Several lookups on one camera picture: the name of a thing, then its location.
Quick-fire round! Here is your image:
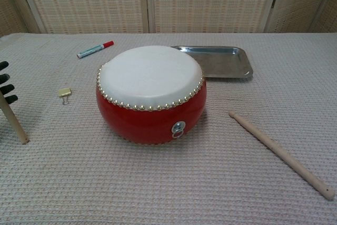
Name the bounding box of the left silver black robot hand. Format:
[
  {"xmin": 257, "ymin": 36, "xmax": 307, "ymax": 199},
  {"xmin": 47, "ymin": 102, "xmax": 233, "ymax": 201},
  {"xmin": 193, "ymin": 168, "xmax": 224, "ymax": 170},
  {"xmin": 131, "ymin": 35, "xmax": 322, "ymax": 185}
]
[{"xmin": 0, "ymin": 61, "xmax": 18, "ymax": 104}]

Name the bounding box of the wooden drumstick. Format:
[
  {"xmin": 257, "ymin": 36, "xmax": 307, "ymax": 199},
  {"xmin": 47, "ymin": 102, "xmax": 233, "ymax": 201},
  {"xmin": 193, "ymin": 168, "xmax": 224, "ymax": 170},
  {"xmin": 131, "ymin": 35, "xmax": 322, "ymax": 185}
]
[
  {"xmin": 0, "ymin": 93, "xmax": 29, "ymax": 145},
  {"xmin": 228, "ymin": 111, "xmax": 335, "ymax": 200}
]

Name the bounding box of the red drum with white skin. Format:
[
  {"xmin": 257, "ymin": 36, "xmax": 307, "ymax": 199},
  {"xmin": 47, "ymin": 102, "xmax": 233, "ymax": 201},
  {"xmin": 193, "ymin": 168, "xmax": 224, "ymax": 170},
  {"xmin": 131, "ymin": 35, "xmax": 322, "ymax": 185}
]
[{"xmin": 95, "ymin": 45, "xmax": 207, "ymax": 146}]

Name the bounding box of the yellow binder clip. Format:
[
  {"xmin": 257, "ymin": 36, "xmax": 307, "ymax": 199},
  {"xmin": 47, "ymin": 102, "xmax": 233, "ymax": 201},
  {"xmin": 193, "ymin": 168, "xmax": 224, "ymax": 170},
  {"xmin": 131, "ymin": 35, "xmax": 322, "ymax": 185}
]
[{"xmin": 58, "ymin": 87, "xmax": 73, "ymax": 105}]

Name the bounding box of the marker pen with red cap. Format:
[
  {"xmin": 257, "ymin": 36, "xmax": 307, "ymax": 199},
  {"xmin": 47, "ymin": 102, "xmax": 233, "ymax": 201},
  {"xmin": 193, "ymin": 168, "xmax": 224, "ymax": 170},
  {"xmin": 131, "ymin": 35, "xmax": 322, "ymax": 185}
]
[{"xmin": 76, "ymin": 40, "xmax": 115, "ymax": 59}]

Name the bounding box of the beige woven tablecloth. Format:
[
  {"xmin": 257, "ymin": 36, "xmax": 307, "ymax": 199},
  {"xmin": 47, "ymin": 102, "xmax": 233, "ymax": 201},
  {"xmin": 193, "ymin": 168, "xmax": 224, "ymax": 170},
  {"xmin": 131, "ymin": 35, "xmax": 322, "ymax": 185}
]
[{"xmin": 0, "ymin": 32, "xmax": 337, "ymax": 225}]

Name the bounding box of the woven bamboo folding screen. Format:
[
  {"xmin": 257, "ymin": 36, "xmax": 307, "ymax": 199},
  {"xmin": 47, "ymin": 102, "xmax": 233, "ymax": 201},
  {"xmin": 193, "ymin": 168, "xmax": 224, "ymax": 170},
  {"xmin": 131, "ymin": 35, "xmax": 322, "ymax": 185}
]
[{"xmin": 0, "ymin": 0, "xmax": 337, "ymax": 37}]

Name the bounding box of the rectangular stainless steel tray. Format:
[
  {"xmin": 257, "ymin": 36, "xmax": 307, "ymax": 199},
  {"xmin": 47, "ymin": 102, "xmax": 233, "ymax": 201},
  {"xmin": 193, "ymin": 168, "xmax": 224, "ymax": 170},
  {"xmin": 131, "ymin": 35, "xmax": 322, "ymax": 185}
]
[{"xmin": 170, "ymin": 45, "xmax": 254, "ymax": 80}]

